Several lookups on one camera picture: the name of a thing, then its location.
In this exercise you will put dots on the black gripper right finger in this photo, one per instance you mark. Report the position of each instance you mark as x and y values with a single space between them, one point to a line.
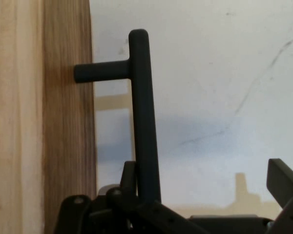
286 192

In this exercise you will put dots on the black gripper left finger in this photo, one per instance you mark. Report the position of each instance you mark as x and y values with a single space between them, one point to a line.
117 214

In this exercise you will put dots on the light wooden drawer front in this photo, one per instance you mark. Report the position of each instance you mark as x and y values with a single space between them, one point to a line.
68 136

